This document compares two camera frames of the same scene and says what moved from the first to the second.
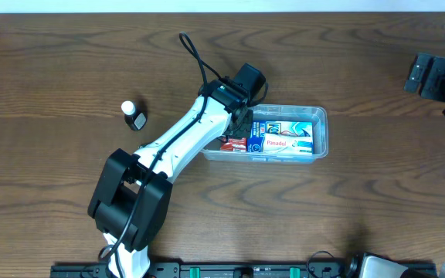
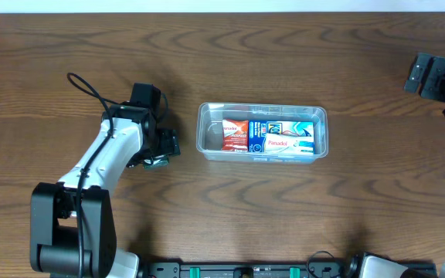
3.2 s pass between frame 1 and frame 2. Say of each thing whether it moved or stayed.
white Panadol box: stayed
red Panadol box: stayed
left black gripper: moved
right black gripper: stayed
